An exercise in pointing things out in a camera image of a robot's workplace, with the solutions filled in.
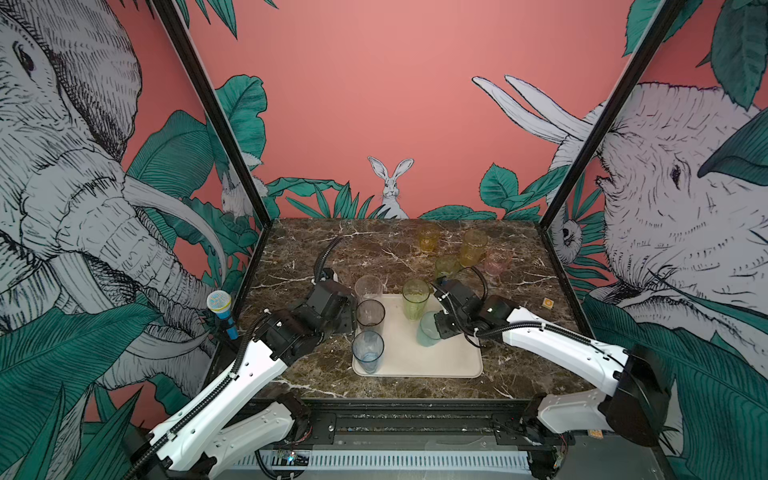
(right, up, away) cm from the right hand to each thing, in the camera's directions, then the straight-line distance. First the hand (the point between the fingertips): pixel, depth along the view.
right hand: (437, 316), depth 81 cm
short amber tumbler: (+2, +23, +34) cm, 41 cm away
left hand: (-24, +4, -7) cm, 25 cm away
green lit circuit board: (-37, -31, -11) cm, 50 cm away
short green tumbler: (+6, +13, +23) cm, 27 cm away
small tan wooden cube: (+39, +1, +17) cm, 43 cm away
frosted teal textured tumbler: (-3, -3, -6) cm, 7 cm away
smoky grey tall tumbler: (-19, +1, +2) cm, 19 cm away
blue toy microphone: (-55, +5, -10) cm, 56 cm away
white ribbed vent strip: (-12, -32, -11) cm, 36 cm away
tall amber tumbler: (+21, +21, +36) cm, 47 cm away
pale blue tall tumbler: (-19, -9, 0) cm, 21 cm away
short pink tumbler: (+27, +14, +28) cm, 41 cm away
